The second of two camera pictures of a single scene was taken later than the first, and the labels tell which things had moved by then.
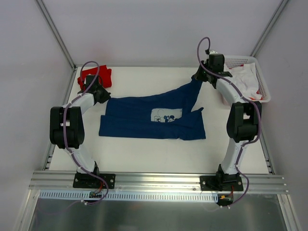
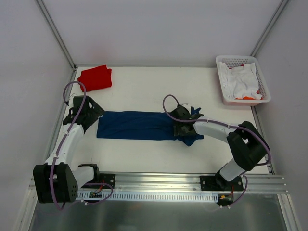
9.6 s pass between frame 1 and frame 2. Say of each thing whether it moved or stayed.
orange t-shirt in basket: stayed
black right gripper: moved
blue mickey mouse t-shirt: moved
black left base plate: stayed
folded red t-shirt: stayed
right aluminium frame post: stayed
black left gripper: moved
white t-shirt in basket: stayed
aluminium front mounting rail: stayed
